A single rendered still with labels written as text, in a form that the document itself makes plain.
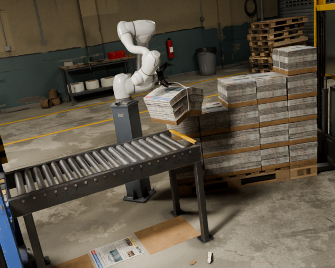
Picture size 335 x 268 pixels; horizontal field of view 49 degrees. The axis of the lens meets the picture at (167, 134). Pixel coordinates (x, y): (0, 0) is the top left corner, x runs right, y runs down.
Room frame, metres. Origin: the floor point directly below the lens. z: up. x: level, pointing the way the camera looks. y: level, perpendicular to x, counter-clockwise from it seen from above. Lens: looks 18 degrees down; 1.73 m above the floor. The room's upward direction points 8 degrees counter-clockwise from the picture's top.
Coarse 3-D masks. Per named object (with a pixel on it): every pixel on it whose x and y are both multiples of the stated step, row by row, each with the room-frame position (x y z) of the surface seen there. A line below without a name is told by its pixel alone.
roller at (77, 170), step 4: (68, 160) 2.63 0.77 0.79; (72, 160) 2.59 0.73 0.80; (72, 164) 2.51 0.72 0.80; (76, 164) 2.50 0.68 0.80; (72, 168) 2.47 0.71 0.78; (76, 168) 2.42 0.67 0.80; (76, 172) 2.36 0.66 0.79; (80, 172) 2.33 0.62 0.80; (80, 176) 2.27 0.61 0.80; (84, 176) 2.26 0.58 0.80
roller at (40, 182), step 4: (36, 168) 2.53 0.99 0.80; (36, 172) 2.44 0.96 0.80; (40, 172) 2.47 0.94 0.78; (36, 176) 2.38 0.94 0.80; (40, 176) 2.36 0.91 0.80; (36, 180) 2.32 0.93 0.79; (40, 180) 2.28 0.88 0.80; (40, 184) 2.22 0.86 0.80; (44, 184) 2.22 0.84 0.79; (40, 188) 2.16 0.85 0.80
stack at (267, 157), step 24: (192, 120) 3.32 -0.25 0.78; (216, 120) 3.35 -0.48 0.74; (240, 120) 3.36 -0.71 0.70; (264, 120) 3.37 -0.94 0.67; (192, 144) 3.32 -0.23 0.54; (216, 144) 3.34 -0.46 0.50; (240, 144) 3.35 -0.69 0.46; (264, 144) 3.37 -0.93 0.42; (192, 168) 3.33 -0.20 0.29; (216, 168) 3.34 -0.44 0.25; (240, 168) 3.36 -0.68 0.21; (288, 168) 3.38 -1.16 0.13; (192, 192) 3.33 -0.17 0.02
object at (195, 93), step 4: (192, 88) 2.88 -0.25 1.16; (196, 88) 2.91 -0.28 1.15; (200, 88) 2.95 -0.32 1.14; (192, 92) 2.88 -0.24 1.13; (196, 92) 2.91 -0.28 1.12; (200, 92) 2.94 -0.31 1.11; (192, 96) 2.87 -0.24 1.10; (196, 96) 2.90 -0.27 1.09; (200, 96) 2.94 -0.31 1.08; (192, 100) 2.87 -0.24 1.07; (196, 100) 2.90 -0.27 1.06; (200, 100) 2.94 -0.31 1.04; (192, 104) 2.87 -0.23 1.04; (196, 104) 2.90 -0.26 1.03; (200, 104) 2.94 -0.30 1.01; (192, 108) 2.87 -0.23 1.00; (196, 108) 2.90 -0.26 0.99; (200, 108) 2.94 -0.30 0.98
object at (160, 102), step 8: (160, 88) 2.97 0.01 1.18; (152, 96) 2.85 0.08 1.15; (160, 96) 2.81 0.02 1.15; (168, 96) 2.76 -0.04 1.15; (176, 96) 2.74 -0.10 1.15; (152, 104) 2.84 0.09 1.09; (160, 104) 2.77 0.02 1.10; (168, 104) 2.70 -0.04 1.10; (176, 104) 2.74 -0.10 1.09; (184, 104) 2.80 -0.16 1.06; (152, 112) 2.89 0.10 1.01; (160, 112) 2.82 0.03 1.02; (168, 112) 2.75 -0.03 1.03; (176, 112) 2.74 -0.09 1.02; (184, 112) 2.80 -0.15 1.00; (176, 120) 2.73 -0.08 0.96
